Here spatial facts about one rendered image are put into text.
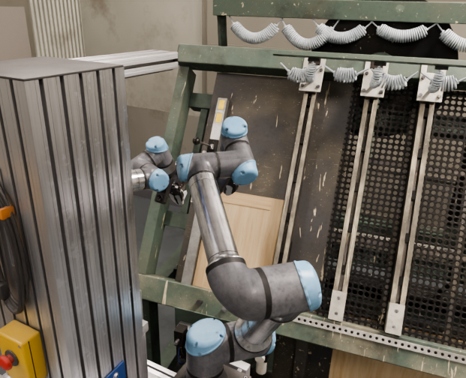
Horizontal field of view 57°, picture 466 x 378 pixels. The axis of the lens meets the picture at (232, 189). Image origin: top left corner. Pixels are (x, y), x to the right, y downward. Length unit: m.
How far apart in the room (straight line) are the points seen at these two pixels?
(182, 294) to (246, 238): 0.41
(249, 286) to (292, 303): 0.10
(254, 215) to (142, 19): 3.12
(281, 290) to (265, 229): 1.12
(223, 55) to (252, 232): 0.89
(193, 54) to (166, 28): 2.30
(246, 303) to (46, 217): 0.44
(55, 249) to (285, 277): 0.48
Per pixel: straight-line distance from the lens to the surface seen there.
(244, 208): 2.08
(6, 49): 4.67
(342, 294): 1.95
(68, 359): 1.08
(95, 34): 5.21
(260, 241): 2.05
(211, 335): 1.31
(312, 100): 2.08
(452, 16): 2.59
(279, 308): 0.96
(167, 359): 2.80
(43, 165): 0.85
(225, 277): 0.94
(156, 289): 2.19
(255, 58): 2.18
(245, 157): 1.18
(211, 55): 2.26
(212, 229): 1.01
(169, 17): 4.56
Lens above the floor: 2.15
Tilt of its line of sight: 23 degrees down
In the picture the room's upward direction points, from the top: 2 degrees clockwise
